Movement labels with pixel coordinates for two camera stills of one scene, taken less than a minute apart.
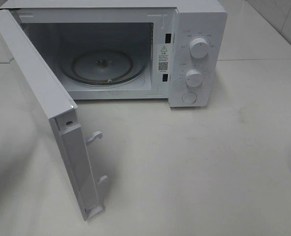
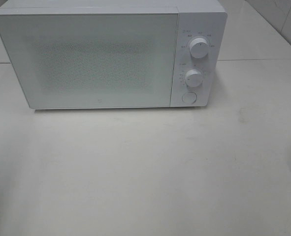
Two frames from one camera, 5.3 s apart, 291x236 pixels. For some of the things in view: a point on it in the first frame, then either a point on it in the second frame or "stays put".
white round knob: (199, 48) stays put
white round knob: (193, 77) stays put
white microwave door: (62, 111) -> (90, 59)
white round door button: (189, 98) stays put
